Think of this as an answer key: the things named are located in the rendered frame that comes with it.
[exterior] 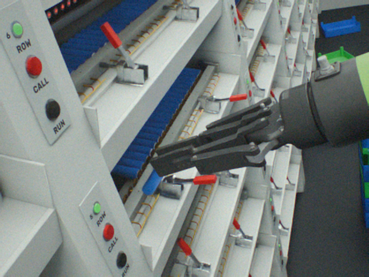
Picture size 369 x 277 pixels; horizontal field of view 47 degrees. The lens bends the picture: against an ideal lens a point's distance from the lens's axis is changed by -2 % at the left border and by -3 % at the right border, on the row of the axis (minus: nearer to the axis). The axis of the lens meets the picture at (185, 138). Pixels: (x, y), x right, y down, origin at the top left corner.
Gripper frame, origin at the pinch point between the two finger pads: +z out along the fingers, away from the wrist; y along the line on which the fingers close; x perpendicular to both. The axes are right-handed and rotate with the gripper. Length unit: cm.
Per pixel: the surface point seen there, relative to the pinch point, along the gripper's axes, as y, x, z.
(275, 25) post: -118, 20, 8
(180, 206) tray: -0.5, 8.6, 4.8
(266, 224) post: -48, 56, 18
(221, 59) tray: -47.8, 3.7, 6.6
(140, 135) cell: -14.2, 1.2, 13.8
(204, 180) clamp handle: -2.8, 6.7, 0.1
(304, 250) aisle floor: -80, 101, 26
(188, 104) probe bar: -26.5, 3.4, 8.9
